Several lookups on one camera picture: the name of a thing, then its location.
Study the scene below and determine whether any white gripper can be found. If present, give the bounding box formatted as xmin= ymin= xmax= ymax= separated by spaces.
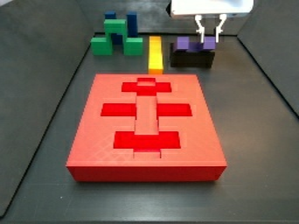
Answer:
xmin=170 ymin=0 xmax=255 ymax=43

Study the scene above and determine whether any purple U-shaped block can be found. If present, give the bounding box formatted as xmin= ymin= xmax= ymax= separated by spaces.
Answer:
xmin=174 ymin=36 xmax=217 ymax=53

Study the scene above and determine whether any black angled fixture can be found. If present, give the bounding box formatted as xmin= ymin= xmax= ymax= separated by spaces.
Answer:
xmin=170 ymin=44 xmax=215 ymax=68

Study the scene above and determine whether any red slotted board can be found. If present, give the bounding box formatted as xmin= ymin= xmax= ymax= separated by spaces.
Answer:
xmin=67 ymin=74 xmax=227 ymax=182

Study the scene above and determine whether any yellow long bar block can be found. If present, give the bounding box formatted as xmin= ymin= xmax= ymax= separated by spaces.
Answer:
xmin=148 ymin=36 xmax=164 ymax=74

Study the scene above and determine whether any blue U-shaped block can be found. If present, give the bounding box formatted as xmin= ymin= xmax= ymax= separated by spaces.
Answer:
xmin=104 ymin=11 xmax=138 ymax=45

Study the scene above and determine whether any green U-shaped block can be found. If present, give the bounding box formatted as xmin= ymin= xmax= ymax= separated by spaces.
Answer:
xmin=90 ymin=19 xmax=144 ymax=56

